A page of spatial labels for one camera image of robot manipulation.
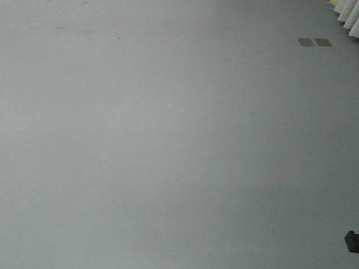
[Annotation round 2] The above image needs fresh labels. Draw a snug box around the left metal floor plate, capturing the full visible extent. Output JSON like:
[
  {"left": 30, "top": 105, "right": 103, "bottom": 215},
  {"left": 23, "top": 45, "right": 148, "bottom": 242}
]
[{"left": 297, "top": 38, "right": 315, "bottom": 47}]

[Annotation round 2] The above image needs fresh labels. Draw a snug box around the right metal floor plate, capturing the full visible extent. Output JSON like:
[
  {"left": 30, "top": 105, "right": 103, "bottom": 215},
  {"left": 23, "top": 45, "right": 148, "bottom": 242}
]
[{"left": 315, "top": 38, "right": 332, "bottom": 47}]

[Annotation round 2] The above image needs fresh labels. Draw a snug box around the white pleated curtain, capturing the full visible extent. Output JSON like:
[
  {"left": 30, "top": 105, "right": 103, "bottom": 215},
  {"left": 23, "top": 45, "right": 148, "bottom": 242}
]
[{"left": 329, "top": 0, "right": 359, "bottom": 39}]

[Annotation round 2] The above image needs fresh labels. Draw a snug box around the metal floor plate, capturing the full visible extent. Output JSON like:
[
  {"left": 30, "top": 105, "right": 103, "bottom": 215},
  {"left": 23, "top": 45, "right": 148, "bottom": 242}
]
[
  {"left": 315, "top": 38, "right": 332, "bottom": 47},
  {"left": 297, "top": 38, "right": 315, "bottom": 47}
]

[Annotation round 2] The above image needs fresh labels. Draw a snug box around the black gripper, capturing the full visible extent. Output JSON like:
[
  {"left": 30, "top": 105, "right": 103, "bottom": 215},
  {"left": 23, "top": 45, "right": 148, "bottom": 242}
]
[{"left": 344, "top": 231, "right": 359, "bottom": 253}]

